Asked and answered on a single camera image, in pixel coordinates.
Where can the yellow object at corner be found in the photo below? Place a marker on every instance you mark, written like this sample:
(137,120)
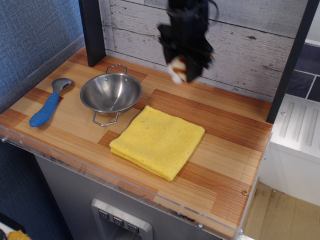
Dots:
(17,235)

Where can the blue handled ice cream scoop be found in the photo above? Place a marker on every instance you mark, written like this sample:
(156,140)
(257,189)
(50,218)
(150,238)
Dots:
(44,114)

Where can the clear acrylic edge guard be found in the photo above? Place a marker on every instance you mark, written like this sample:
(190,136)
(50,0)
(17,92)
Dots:
(212,191)

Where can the folded yellow cloth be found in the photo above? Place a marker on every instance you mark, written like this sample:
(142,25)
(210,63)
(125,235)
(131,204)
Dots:
(158,142)

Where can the small steel wok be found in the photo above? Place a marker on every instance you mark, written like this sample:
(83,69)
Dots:
(111,93)

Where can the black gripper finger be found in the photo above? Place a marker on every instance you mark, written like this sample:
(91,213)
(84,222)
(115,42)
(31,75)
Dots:
(194,68)
(169,52)

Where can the white ribbed cabinet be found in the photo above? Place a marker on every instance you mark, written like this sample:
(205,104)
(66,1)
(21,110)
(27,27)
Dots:
(291,161)

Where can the plush shrimp toy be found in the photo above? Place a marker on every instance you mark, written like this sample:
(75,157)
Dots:
(177,68)

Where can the dark upright post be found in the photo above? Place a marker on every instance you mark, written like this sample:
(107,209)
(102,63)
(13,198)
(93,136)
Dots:
(92,31)
(299,41)

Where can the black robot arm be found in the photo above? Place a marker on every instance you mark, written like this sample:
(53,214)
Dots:
(187,5)

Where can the silver dispenser button panel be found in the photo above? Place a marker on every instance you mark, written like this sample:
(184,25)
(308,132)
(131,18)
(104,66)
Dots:
(116,224)

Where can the dark left upright post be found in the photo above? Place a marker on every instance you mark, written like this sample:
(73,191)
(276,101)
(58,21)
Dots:
(92,31)

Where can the dark right upright post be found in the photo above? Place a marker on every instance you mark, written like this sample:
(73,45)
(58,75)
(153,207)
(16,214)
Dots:
(299,41)

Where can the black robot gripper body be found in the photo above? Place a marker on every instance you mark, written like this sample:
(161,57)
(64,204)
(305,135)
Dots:
(186,32)

